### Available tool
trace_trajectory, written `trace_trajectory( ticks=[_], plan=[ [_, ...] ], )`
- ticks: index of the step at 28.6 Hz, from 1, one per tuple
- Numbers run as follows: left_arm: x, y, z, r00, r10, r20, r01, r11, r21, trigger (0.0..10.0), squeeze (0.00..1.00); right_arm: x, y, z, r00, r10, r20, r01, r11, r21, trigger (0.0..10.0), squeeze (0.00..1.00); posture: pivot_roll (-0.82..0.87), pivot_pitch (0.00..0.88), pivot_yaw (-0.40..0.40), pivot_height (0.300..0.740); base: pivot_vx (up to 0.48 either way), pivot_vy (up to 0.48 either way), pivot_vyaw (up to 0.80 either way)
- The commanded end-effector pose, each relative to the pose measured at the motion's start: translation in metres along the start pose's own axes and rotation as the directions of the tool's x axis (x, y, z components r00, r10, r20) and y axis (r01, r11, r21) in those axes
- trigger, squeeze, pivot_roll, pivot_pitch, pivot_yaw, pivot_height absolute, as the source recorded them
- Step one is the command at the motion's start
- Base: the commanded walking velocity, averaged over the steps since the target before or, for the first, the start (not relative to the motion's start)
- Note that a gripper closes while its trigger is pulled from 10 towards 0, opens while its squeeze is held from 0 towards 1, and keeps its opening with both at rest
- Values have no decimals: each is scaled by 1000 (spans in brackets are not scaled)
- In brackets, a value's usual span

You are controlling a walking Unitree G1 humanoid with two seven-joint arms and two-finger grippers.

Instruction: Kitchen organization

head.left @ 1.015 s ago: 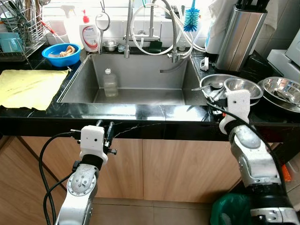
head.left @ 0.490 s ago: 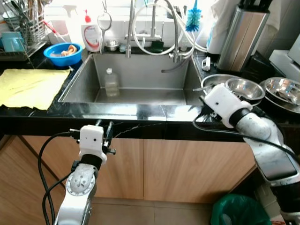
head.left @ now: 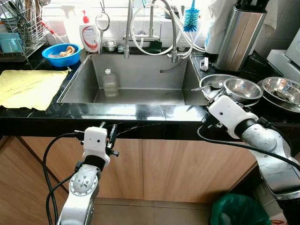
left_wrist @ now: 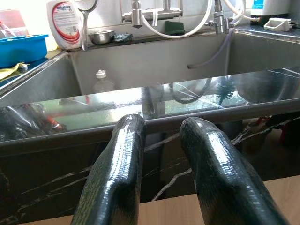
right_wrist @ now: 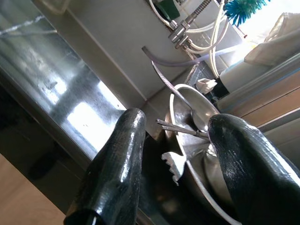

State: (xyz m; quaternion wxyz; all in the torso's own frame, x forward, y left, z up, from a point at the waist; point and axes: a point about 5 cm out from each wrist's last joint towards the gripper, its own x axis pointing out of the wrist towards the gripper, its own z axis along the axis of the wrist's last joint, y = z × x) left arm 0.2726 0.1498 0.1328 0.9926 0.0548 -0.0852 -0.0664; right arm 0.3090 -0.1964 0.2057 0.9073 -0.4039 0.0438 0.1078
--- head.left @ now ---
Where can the steel dish rack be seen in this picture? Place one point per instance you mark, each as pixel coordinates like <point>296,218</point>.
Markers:
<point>28,28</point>

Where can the blue plastic bowl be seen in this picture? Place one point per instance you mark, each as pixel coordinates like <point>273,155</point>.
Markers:
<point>51,61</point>

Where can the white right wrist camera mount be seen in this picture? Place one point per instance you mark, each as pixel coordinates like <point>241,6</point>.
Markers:
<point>229,115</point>

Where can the medium steel bowl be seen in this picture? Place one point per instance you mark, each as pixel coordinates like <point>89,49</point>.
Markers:
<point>243,89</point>

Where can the green bin bag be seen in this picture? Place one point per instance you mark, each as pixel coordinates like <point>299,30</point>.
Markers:
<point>239,211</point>

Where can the steel spoon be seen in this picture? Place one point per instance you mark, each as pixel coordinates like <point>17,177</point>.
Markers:
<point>204,87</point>

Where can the white scrubbing brush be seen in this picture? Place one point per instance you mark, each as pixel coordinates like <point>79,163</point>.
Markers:
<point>204,64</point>

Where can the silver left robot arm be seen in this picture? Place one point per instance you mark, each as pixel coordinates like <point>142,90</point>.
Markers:
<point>84,187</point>

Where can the green sponge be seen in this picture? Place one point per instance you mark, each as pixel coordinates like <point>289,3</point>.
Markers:
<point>155,46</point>

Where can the large white appliance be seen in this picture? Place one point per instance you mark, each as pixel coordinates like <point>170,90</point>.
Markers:
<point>283,58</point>

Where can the stainless steel sink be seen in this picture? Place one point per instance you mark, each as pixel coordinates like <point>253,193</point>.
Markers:
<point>140,79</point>

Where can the brown wood cabinet door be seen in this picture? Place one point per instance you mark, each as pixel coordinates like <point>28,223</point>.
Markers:
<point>126,168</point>
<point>187,168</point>

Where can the blue bottle brush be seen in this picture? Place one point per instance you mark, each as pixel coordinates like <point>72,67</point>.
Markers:
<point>191,21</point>

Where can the beige cloth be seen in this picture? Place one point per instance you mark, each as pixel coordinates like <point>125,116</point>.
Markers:
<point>220,11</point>

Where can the white soap pump bottle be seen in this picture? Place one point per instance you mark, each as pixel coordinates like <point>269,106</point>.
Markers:
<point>90,37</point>

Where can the yellow cloth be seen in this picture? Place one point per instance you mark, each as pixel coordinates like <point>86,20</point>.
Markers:
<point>28,89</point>

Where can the clear plastic tube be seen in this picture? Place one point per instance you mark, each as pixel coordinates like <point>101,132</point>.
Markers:
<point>173,70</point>

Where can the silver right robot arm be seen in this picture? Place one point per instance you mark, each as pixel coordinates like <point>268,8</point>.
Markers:
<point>269,150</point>

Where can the steel plate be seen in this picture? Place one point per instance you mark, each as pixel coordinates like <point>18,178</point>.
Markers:
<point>211,80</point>

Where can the teal plastic container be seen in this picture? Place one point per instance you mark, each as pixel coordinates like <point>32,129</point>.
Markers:
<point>10,43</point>

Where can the small steel bowl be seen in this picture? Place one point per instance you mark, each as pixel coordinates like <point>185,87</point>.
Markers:
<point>110,45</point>

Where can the white water filter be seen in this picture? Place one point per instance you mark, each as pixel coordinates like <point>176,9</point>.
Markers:
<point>213,37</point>

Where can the steel spring faucet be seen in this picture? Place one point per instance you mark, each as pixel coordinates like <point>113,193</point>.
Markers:
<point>127,28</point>

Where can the clear plastic bottle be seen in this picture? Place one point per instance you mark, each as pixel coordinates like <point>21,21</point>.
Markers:
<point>110,84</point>

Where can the large steel bowl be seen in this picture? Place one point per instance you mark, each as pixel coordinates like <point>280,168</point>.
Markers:
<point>281,91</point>

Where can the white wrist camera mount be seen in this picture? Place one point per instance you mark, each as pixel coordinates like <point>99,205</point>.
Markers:
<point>229,115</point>
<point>96,143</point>

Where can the steel mesh strainer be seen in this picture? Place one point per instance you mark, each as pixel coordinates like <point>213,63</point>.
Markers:
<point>102,21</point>

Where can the steel knife block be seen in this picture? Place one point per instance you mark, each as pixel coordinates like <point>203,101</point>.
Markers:
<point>239,40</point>

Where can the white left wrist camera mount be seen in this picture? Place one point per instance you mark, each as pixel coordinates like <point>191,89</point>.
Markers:
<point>96,143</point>

